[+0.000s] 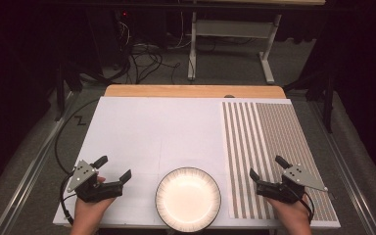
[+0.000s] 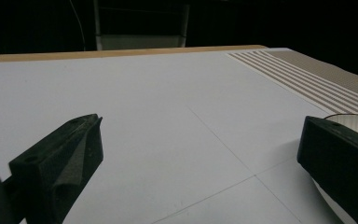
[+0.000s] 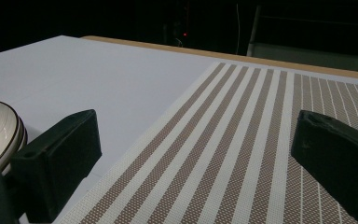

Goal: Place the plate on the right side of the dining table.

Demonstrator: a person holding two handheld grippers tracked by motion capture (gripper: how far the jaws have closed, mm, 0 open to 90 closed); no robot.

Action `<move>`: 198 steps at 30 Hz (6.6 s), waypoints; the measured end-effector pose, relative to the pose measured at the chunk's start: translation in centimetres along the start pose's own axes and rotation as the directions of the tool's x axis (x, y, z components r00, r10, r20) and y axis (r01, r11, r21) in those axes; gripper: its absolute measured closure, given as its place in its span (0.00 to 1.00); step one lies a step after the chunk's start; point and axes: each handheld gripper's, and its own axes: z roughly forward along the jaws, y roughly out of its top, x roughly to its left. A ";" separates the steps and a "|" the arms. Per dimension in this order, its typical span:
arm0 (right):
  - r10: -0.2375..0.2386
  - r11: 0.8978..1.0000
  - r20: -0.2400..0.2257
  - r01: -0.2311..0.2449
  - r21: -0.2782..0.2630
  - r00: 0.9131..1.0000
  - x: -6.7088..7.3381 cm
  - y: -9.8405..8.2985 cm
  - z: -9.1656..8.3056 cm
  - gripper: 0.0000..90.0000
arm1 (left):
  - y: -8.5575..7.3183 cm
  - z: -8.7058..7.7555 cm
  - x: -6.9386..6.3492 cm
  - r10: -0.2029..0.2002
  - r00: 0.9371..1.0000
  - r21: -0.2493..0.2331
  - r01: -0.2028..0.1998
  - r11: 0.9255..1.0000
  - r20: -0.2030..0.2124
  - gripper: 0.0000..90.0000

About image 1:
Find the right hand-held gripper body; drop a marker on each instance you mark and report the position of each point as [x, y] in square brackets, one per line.
[290, 184]

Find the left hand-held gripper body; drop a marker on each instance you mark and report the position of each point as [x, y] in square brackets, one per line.
[89, 187]

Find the person's left hand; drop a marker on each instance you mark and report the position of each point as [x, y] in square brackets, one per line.
[90, 209]

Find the person's right hand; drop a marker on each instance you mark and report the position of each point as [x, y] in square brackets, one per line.
[292, 215]

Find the striped and checked placemat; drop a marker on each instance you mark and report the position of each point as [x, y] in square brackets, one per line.
[274, 156]

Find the white paper sheet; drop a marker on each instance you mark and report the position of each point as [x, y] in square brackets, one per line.
[153, 153]

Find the white plate with striped rim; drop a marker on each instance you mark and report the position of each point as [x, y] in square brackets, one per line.
[188, 199]

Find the black metal stand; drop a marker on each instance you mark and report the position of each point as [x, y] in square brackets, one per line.
[326, 94]
[62, 91]

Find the metal floor rail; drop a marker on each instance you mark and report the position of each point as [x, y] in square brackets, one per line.
[346, 163]
[29, 169]

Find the white metal desk frame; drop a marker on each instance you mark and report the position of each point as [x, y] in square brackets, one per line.
[235, 42]

